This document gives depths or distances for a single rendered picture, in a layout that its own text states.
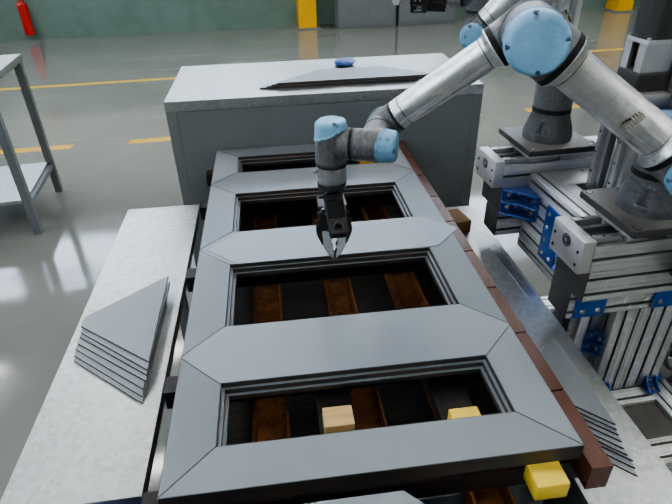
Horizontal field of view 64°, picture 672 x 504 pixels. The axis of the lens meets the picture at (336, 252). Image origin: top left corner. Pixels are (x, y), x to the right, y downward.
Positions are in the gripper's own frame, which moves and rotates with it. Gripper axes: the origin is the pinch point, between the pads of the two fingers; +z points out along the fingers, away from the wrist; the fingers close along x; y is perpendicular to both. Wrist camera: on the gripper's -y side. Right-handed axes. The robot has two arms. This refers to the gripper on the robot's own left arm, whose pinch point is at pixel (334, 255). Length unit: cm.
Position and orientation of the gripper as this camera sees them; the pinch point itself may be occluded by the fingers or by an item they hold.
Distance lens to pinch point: 138.1
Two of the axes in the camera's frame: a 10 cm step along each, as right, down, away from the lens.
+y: -1.3, -5.3, 8.4
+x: -9.9, 0.8, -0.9
